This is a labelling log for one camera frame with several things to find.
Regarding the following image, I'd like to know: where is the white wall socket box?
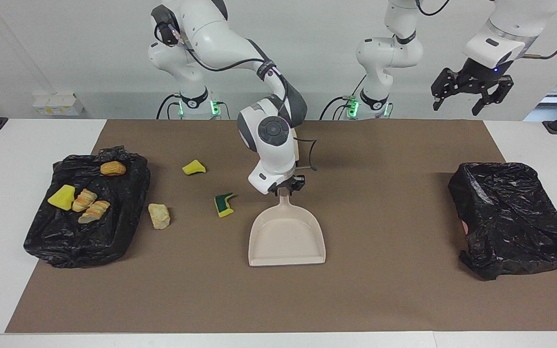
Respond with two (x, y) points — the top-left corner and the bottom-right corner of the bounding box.
(32, 93), (86, 116)

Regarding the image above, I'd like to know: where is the yellow sponge piece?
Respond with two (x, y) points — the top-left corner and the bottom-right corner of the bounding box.
(182, 159), (207, 175)
(47, 184), (76, 211)

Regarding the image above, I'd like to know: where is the beige plastic dustpan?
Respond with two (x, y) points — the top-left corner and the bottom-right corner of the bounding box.
(248, 188), (327, 267)

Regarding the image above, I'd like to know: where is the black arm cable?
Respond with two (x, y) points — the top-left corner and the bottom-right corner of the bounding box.
(155, 19), (318, 172)
(416, 0), (557, 61)

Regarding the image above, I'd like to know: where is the green and yellow sponge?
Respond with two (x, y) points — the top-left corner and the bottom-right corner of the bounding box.
(214, 192), (235, 218)

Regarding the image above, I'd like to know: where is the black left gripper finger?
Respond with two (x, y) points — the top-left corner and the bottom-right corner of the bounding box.
(471, 77), (514, 116)
(430, 68), (457, 111)

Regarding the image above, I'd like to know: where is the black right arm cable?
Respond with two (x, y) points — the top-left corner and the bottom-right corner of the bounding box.
(155, 19), (318, 172)

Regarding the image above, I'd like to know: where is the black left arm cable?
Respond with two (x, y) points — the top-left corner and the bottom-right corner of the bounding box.
(416, 0), (557, 61)

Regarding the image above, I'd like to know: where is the black base cable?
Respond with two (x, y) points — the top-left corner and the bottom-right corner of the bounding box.
(319, 96), (356, 120)
(157, 93), (182, 120)

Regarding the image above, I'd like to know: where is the brown table mat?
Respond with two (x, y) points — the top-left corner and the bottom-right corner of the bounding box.
(5, 119), (557, 334)

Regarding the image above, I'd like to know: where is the pale toy bread chunk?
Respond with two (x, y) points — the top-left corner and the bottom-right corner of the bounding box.
(78, 201), (111, 224)
(148, 203), (171, 230)

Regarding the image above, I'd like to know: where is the brown toy bread roll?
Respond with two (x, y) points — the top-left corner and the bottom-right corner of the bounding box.
(100, 161), (127, 176)

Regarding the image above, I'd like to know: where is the orange-striped toy croissant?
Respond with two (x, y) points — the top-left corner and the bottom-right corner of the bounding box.
(71, 189), (98, 213)

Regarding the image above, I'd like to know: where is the black bag-lined bin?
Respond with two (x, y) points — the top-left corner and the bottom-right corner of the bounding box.
(23, 144), (151, 269)
(448, 162), (557, 281)

